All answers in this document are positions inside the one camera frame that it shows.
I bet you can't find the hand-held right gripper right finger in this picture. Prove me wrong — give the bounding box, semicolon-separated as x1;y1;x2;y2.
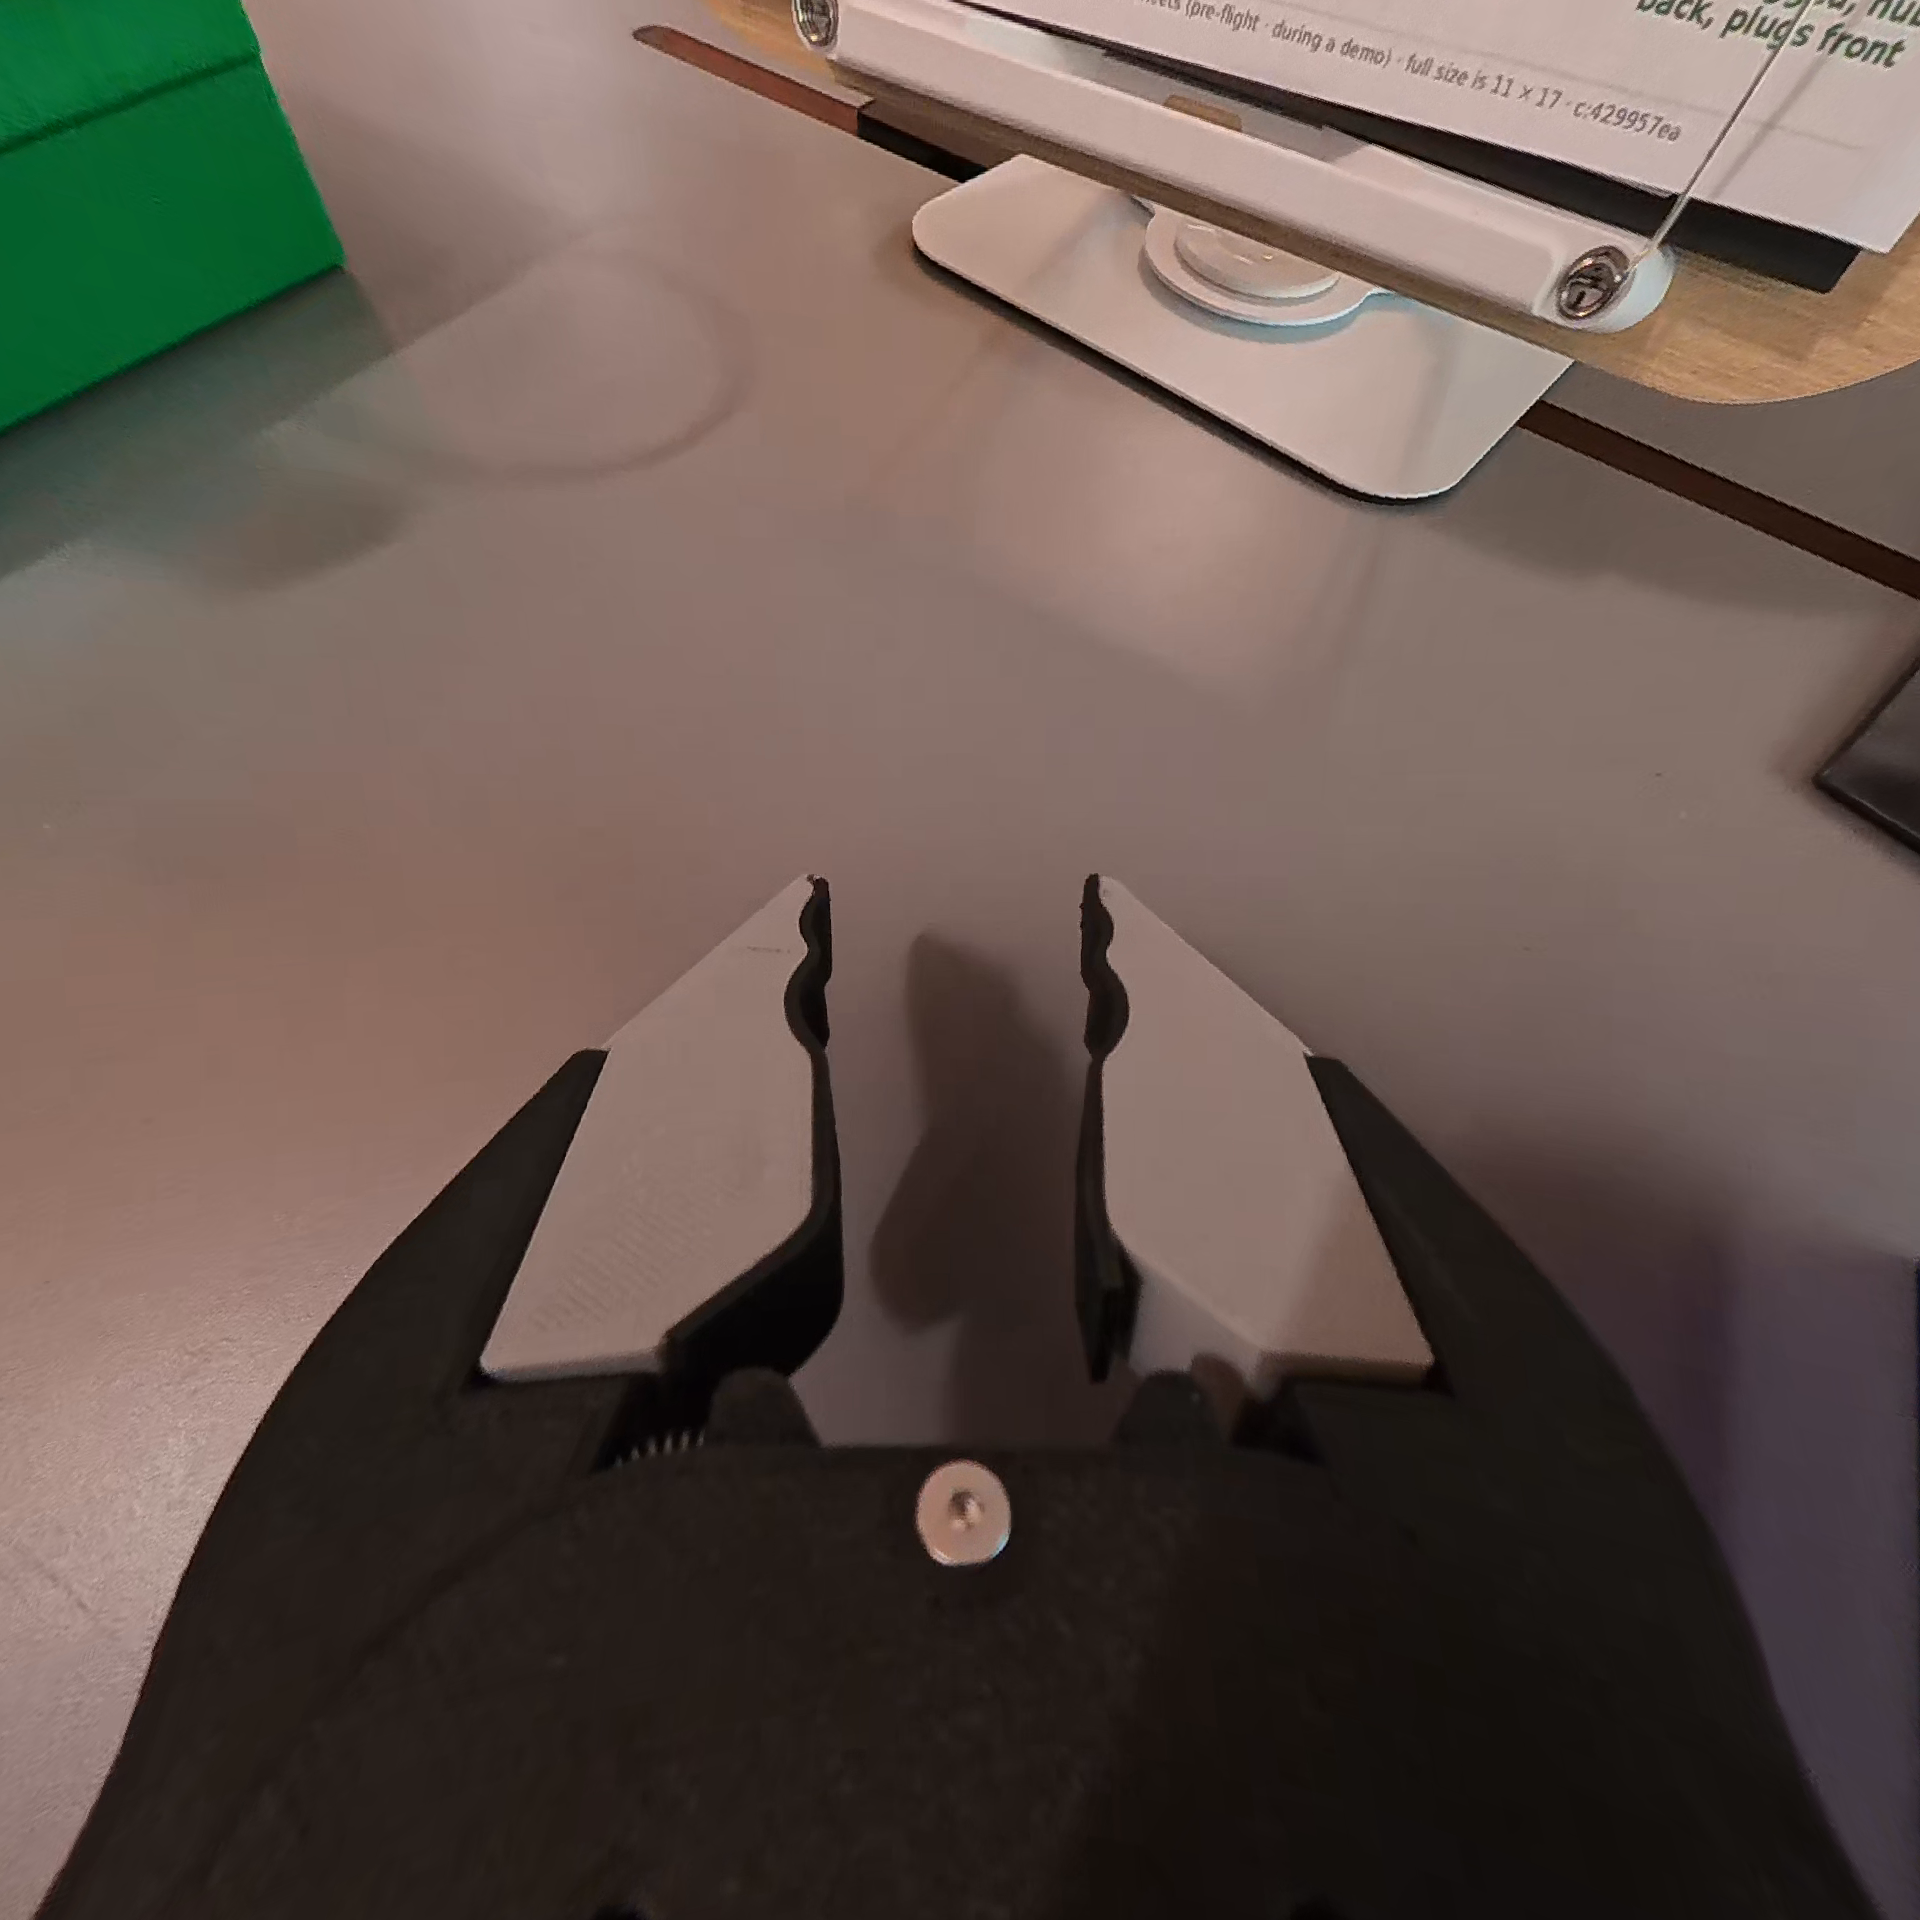
1075;874;1439;1425

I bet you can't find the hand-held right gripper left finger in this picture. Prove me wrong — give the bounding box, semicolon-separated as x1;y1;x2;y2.
480;874;842;1425

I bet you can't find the green storage bin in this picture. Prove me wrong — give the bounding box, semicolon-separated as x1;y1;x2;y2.
0;0;348;439

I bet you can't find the white stand base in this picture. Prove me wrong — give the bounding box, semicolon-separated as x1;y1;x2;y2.
793;0;1680;502

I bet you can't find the wooden stand board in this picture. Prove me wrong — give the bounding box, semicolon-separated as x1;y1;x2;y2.
704;0;1920;411

